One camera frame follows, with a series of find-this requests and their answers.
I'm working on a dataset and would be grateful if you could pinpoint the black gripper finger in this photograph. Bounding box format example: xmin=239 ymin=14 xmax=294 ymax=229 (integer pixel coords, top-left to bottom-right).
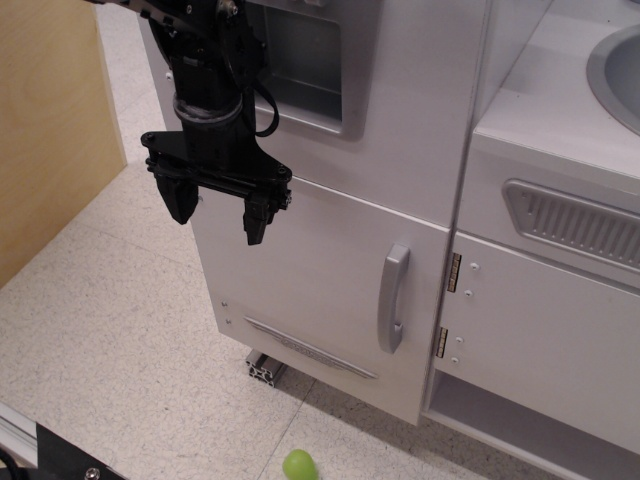
xmin=243 ymin=194 xmax=274 ymax=246
xmin=156 ymin=176 xmax=199 ymax=225

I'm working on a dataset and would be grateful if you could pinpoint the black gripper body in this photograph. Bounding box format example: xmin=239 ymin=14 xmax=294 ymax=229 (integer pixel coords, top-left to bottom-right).
xmin=141 ymin=116 xmax=292 ymax=213

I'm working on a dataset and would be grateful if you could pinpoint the white low fridge door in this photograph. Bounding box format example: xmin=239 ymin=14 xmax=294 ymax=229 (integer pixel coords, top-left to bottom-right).
xmin=191 ymin=179 xmax=449 ymax=424

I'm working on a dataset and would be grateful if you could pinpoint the silver fridge door handle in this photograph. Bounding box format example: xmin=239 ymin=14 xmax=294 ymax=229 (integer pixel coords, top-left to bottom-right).
xmin=377 ymin=243 xmax=410 ymax=354

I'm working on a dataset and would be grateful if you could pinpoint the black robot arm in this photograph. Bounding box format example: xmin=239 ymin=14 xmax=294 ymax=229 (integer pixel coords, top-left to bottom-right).
xmin=119 ymin=1 xmax=292 ymax=245

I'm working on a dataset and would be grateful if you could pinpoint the white toy fridge cabinet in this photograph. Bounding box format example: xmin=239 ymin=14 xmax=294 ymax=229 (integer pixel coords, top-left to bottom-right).
xmin=133 ymin=0 xmax=494 ymax=427

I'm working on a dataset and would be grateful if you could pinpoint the light wooden board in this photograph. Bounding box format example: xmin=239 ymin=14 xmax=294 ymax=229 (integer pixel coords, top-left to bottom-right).
xmin=1 ymin=1 xmax=125 ymax=284

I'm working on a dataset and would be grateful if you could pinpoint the silver ice dispenser recess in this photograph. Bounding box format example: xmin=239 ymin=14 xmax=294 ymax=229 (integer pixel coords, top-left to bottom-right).
xmin=246 ymin=1 xmax=383 ymax=141

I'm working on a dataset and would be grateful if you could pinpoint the aluminium extrusion foot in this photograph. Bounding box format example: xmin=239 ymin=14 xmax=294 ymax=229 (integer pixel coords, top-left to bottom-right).
xmin=245 ymin=349 xmax=287 ymax=388

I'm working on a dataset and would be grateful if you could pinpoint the upper brass door hinge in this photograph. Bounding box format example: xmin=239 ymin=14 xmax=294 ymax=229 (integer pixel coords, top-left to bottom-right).
xmin=447 ymin=252 xmax=462 ymax=293

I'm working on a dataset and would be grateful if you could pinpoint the brass door hinge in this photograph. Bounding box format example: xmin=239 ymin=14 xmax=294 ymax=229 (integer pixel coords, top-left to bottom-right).
xmin=447 ymin=252 xmax=462 ymax=293
xmin=435 ymin=327 xmax=448 ymax=358

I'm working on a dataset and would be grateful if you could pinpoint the lower brass door hinge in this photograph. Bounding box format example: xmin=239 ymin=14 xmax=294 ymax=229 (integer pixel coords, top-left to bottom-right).
xmin=435 ymin=327 xmax=448 ymax=358

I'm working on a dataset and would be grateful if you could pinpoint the green toy ball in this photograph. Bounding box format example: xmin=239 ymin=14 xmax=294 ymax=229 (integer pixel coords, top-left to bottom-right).
xmin=282 ymin=449 xmax=319 ymax=480

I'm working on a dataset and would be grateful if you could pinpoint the white toy kitchen counter unit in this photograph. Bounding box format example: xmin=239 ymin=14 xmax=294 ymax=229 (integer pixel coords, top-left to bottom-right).
xmin=424 ymin=1 xmax=639 ymax=479

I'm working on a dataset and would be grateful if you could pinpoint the white oven cabinet door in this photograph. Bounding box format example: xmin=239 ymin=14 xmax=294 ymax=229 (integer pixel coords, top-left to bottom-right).
xmin=435 ymin=234 xmax=639 ymax=452

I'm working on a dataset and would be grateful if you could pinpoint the silver vent grille panel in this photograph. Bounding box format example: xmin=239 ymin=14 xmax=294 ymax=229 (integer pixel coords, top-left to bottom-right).
xmin=502 ymin=179 xmax=639 ymax=272

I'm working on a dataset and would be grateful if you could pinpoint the grey round sink basin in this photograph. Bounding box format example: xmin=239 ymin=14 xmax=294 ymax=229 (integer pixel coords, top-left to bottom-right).
xmin=586 ymin=25 xmax=639 ymax=135

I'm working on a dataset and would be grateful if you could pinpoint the aluminium frame rail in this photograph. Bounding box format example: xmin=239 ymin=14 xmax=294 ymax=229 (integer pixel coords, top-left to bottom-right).
xmin=0 ymin=403 xmax=38 ymax=468

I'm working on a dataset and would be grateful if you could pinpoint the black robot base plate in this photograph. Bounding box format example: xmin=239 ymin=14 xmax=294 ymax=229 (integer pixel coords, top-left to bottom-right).
xmin=1 ymin=424 xmax=125 ymax=479

